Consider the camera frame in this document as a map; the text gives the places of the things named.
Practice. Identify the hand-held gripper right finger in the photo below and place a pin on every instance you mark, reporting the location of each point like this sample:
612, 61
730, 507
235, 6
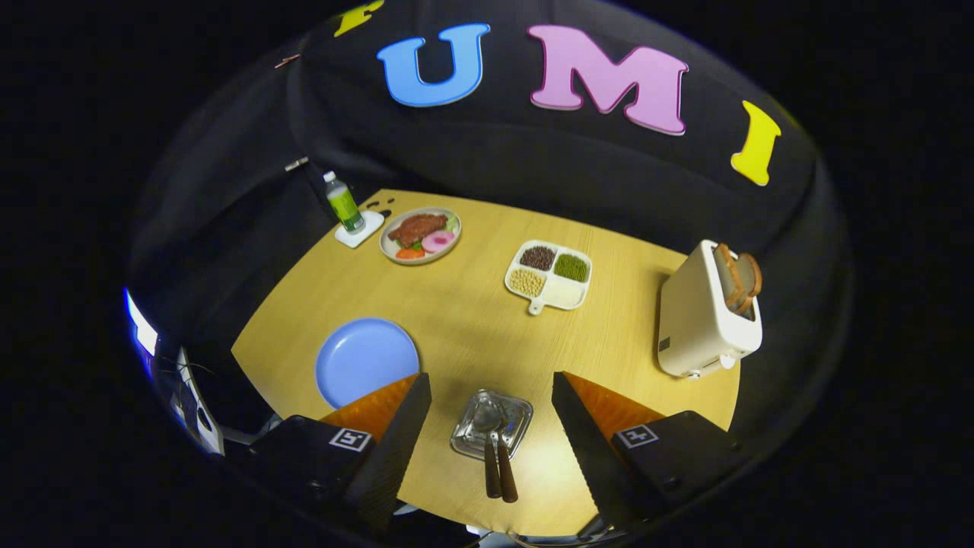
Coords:
582, 449

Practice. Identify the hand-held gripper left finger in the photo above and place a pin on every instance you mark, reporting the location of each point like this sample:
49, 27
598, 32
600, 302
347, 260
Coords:
403, 441

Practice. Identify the clear glass container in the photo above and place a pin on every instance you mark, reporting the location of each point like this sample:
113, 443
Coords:
519, 418

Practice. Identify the blue round plate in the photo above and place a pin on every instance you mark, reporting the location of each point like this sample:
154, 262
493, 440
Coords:
361, 358

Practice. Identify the white divided dish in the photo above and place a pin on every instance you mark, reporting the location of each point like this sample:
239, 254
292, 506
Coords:
564, 293

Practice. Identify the cream toaster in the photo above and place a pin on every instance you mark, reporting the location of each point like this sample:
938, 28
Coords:
692, 320

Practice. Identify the yellow soybeans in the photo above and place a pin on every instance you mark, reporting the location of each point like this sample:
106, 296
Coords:
526, 282

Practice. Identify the green beans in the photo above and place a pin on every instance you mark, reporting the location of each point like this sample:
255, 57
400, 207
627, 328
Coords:
571, 267

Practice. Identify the orange carrot slice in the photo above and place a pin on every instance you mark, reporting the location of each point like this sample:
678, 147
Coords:
410, 254

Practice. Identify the dark brown beans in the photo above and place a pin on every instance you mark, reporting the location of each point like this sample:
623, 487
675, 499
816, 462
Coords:
538, 258

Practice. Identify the grey plate of food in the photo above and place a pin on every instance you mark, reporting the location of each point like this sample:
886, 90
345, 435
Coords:
449, 247

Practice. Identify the pink ham slice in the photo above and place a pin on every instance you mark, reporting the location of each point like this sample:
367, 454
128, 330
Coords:
439, 241

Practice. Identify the laptop computer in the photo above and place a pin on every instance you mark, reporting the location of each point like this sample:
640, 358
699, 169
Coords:
199, 407

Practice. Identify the brown meat piece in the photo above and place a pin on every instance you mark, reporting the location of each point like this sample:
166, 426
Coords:
417, 228

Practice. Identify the white square coaster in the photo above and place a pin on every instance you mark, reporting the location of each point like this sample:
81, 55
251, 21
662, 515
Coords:
370, 226

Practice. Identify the brown bread slice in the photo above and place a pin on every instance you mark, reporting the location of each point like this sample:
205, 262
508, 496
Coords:
738, 278

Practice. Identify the green drink bottle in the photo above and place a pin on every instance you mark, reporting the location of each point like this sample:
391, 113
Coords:
345, 207

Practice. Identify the wooden clothes peg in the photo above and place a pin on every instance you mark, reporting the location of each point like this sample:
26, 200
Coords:
297, 164
287, 61

